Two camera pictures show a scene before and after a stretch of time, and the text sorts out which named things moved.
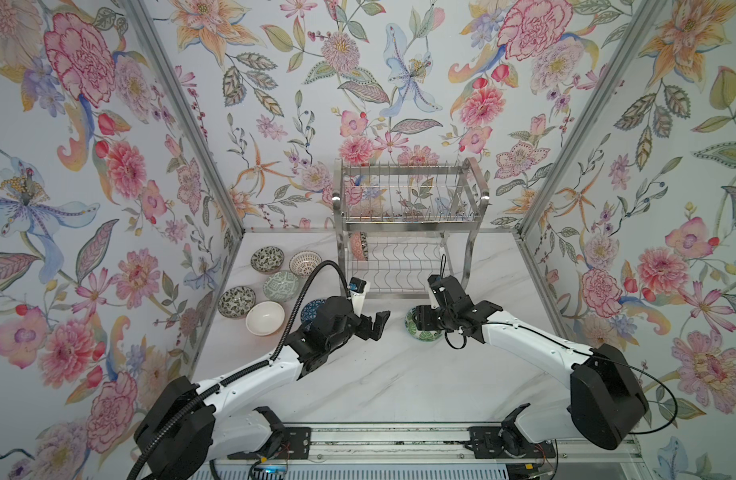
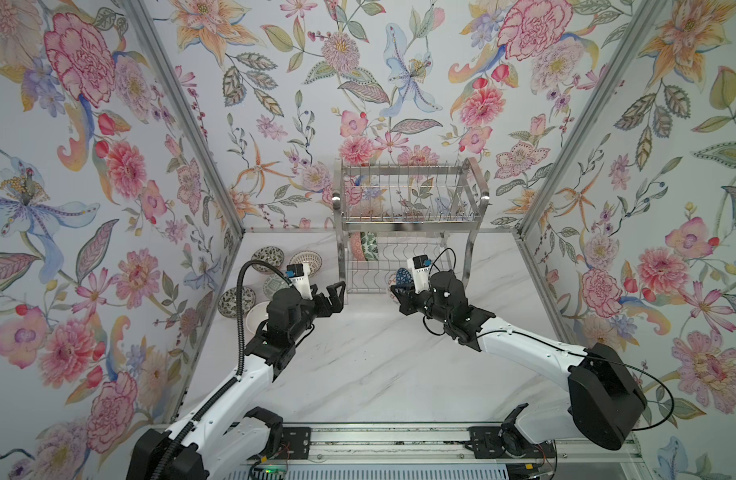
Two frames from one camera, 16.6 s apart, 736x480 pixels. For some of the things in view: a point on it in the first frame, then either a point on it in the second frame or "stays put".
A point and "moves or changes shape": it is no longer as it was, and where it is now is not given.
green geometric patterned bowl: (281, 286) stays put
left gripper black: (378, 327) to (335, 305)
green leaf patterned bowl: (412, 328) to (369, 242)
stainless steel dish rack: (400, 225) stays put
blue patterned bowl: (309, 311) moves or changes shape
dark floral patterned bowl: (267, 260) stays put
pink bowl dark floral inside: (359, 245) stays put
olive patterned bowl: (235, 301) stays put
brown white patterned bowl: (304, 262) stays put
